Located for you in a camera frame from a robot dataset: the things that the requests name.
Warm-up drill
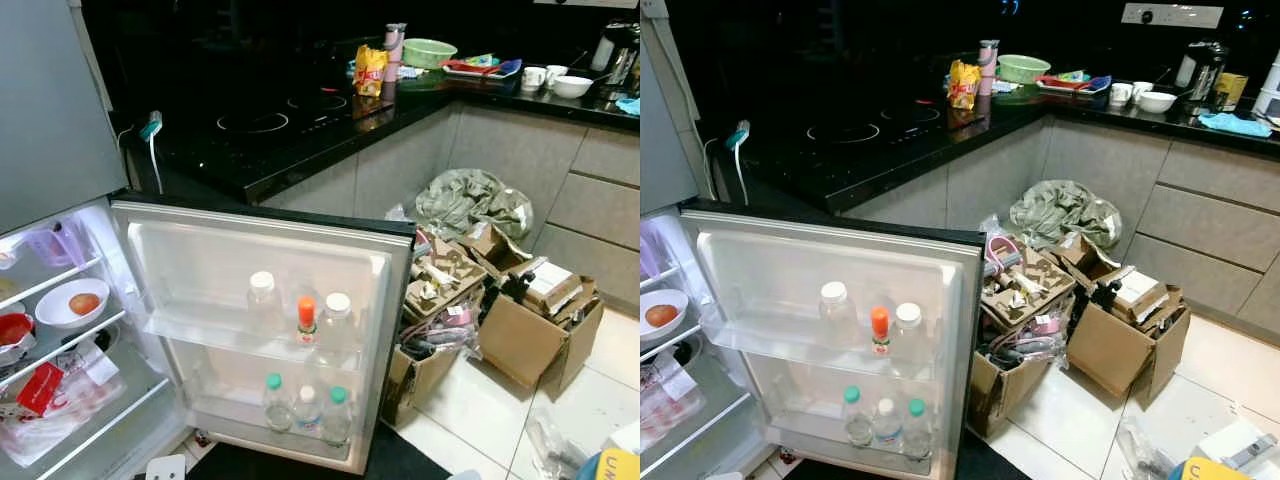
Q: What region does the black steel kettle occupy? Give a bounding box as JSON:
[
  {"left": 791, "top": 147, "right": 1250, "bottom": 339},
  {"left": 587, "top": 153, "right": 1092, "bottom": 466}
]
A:
[
  {"left": 592, "top": 22, "right": 641, "bottom": 86},
  {"left": 1175, "top": 40, "right": 1229, "bottom": 104}
]

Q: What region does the olive crumpled bag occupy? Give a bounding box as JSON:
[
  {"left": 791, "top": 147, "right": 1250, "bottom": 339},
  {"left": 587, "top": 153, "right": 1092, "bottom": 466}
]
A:
[
  {"left": 415, "top": 168, "right": 536, "bottom": 241},
  {"left": 1008, "top": 180, "right": 1123, "bottom": 251}
]

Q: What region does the red food bag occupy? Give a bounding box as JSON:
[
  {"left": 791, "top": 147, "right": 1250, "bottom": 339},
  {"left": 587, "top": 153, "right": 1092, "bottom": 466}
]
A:
[{"left": 0, "top": 312, "right": 36, "bottom": 366}]

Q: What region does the silver fridge door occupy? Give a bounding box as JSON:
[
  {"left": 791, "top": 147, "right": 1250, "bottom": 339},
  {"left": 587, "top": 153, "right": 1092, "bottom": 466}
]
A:
[
  {"left": 110, "top": 198, "right": 416, "bottom": 476},
  {"left": 640, "top": 0, "right": 701, "bottom": 216},
  {"left": 0, "top": 0, "right": 129, "bottom": 236},
  {"left": 680, "top": 205, "right": 986, "bottom": 476}
]

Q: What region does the green plastic bowl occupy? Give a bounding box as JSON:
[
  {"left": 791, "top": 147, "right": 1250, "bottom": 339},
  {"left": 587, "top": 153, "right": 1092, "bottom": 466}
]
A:
[
  {"left": 403, "top": 38, "right": 459, "bottom": 70},
  {"left": 998, "top": 54, "right": 1053, "bottom": 85}
]

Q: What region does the black kitchen countertop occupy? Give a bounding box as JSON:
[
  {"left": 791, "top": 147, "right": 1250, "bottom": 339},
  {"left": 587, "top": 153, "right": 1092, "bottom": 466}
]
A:
[
  {"left": 130, "top": 60, "right": 641, "bottom": 206},
  {"left": 700, "top": 70, "right": 1280, "bottom": 216}
]

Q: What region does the yellow snack bag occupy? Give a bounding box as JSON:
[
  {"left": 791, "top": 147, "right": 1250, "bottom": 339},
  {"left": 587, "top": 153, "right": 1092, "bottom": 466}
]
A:
[
  {"left": 948, "top": 60, "right": 982, "bottom": 111},
  {"left": 354, "top": 45, "right": 389, "bottom": 98}
]

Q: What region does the green-capped water bottle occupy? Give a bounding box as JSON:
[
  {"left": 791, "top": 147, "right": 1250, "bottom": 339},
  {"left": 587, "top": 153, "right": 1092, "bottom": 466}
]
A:
[
  {"left": 261, "top": 373, "right": 291, "bottom": 433},
  {"left": 840, "top": 386, "right": 869, "bottom": 448},
  {"left": 322, "top": 386, "right": 354, "bottom": 447},
  {"left": 902, "top": 398, "right": 933, "bottom": 461}
]

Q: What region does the clear plastic floor bag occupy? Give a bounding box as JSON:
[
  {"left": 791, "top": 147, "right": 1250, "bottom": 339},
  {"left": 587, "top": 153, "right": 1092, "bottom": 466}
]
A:
[
  {"left": 1115, "top": 415, "right": 1191, "bottom": 480},
  {"left": 520, "top": 410, "right": 601, "bottom": 480}
]

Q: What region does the grey socket panel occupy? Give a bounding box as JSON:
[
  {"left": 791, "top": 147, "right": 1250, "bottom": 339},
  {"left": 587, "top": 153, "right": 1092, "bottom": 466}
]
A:
[{"left": 1121, "top": 3, "right": 1225, "bottom": 29}]

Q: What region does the clear white-capped jar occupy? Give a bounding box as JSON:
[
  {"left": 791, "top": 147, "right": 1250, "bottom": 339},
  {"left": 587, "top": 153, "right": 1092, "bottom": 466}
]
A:
[
  {"left": 892, "top": 302, "right": 927, "bottom": 361},
  {"left": 819, "top": 281, "right": 854, "bottom": 346},
  {"left": 320, "top": 292, "right": 357, "bottom": 351},
  {"left": 246, "top": 271, "right": 281, "bottom": 336}
]

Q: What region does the red packet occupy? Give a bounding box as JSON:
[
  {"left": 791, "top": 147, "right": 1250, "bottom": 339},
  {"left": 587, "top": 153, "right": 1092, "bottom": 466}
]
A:
[{"left": 15, "top": 362, "right": 66, "bottom": 416}]

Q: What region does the white-capped water bottle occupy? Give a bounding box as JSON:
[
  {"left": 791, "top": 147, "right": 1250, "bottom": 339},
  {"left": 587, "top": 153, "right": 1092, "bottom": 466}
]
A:
[
  {"left": 293, "top": 386, "right": 323, "bottom": 438},
  {"left": 873, "top": 398, "right": 902, "bottom": 453}
]

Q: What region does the yellow lidded bin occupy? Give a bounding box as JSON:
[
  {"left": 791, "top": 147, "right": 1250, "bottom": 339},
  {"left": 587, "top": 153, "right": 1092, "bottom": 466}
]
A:
[
  {"left": 575, "top": 447, "right": 641, "bottom": 480},
  {"left": 1180, "top": 457, "right": 1256, "bottom": 480}
]

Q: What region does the wide white bowl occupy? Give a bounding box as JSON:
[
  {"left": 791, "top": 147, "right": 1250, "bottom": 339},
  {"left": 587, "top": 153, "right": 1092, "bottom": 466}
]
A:
[
  {"left": 640, "top": 289, "right": 691, "bottom": 343},
  {"left": 35, "top": 278, "right": 111, "bottom": 331}
]

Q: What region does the clear plastic food bag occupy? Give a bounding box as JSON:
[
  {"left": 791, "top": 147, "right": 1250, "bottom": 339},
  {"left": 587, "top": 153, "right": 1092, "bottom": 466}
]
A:
[
  {"left": 0, "top": 340, "right": 129, "bottom": 469},
  {"left": 640, "top": 355, "right": 706, "bottom": 451}
]

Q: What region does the black induction hob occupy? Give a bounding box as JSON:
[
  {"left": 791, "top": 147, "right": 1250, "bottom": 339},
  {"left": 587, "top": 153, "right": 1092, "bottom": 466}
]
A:
[
  {"left": 200, "top": 82, "right": 366, "bottom": 146},
  {"left": 795, "top": 95, "right": 946, "bottom": 151}
]

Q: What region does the red tray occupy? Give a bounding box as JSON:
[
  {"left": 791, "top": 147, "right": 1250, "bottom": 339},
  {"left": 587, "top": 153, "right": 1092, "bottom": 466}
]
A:
[
  {"left": 1036, "top": 72, "right": 1113, "bottom": 98},
  {"left": 441, "top": 57, "right": 523, "bottom": 83}
]

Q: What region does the white drawer tower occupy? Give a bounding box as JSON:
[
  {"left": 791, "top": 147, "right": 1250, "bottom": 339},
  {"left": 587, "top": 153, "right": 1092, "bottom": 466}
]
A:
[{"left": 1255, "top": 45, "right": 1280, "bottom": 119}]

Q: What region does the silver fridge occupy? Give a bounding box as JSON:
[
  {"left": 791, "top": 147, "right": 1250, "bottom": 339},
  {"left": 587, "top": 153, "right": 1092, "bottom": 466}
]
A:
[
  {"left": 0, "top": 0, "right": 201, "bottom": 480},
  {"left": 640, "top": 0, "right": 771, "bottom": 480}
]

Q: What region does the teal plug white cable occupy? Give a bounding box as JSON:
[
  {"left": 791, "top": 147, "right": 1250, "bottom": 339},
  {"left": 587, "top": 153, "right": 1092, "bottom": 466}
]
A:
[
  {"left": 115, "top": 110, "right": 166, "bottom": 196},
  {"left": 703, "top": 120, "right": 751, "bottom": 206}
]

